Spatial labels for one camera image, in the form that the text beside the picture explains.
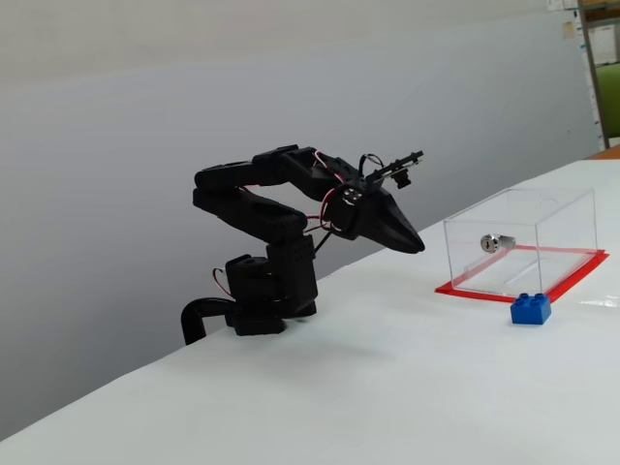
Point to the silver lock cylinder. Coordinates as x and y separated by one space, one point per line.
491 243

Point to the red tape frame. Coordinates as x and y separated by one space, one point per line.
576 276

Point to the transparent plastic box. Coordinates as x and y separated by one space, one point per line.
523 242

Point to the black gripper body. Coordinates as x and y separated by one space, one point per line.
379 217

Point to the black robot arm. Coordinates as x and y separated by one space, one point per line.
261 218

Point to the blue lego brick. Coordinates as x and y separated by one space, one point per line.
530 312

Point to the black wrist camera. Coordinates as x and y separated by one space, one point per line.
402 174

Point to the metal storage shelf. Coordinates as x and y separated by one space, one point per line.
593 58

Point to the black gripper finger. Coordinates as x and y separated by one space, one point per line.
394 232
399 210

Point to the green panel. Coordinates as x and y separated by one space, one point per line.
609 102

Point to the black table clamp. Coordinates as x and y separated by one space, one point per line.
194 315

